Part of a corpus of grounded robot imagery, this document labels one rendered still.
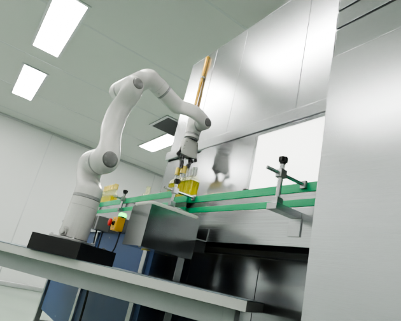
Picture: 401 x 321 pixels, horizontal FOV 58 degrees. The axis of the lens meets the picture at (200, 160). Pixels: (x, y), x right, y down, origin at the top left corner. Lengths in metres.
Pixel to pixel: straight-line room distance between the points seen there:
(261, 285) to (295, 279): 0.17
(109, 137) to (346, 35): 1.04
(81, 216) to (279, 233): 0.82
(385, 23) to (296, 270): 0.84
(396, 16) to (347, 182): 0.42
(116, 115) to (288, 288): 1.03
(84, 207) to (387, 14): 1.25
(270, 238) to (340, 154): 0.42
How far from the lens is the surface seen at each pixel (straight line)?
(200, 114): 1.92
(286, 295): 1.40
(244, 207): 1.37
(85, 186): 1.60
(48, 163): 7.58
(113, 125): 1.69
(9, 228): 7.40
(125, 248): 1.95
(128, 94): 1.72
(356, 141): 0.89
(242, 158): 1.76
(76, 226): 1.58
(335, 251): 0.83
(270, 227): 1.21
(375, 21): 1.06
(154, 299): 1.34
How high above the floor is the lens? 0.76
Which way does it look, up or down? 19 degrees up
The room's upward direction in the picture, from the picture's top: 13 degrees clockwise
